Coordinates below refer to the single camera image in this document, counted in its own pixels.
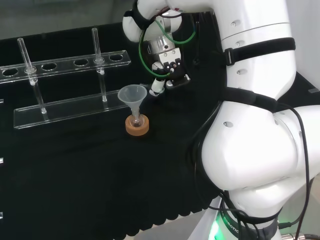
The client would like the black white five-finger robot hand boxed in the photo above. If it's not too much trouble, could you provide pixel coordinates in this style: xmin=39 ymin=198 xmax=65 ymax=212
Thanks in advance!
xmin=149 ymin=47 xmax=192 ymax=98

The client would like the translucent plastic funnel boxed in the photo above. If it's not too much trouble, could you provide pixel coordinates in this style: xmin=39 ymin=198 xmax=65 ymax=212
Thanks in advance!
xmin=117 ymin=84 xmax=147 ymax=121

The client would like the clear acrylic funnel stand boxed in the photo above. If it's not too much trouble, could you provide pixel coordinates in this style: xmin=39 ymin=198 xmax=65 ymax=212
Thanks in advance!
xmin=0 ymin=27 xmax=132 ymax=130

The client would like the small round-bottom glass flask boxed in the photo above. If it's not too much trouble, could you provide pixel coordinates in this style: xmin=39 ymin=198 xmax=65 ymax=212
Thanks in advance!
xmin=129 ymin=113 xmax=146 ymax=130

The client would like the black bench cloth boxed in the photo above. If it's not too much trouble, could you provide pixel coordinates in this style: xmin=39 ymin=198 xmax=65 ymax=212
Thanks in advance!
xmin=0 ymin=11 xmax=320 ymax=238

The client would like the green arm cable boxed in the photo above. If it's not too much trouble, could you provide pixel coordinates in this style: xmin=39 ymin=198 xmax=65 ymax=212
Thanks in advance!
xmin=138 ymin=17 xmax=198 ymax=78

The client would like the cork ring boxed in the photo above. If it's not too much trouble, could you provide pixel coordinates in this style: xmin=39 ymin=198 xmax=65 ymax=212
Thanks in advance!
xmin=125 ymin=114 xmax=150 ymax=137

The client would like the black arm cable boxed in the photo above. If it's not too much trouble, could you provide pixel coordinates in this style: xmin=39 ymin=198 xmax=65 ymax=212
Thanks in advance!
xmin=273 ymin=102 xmax=313 ymax=230

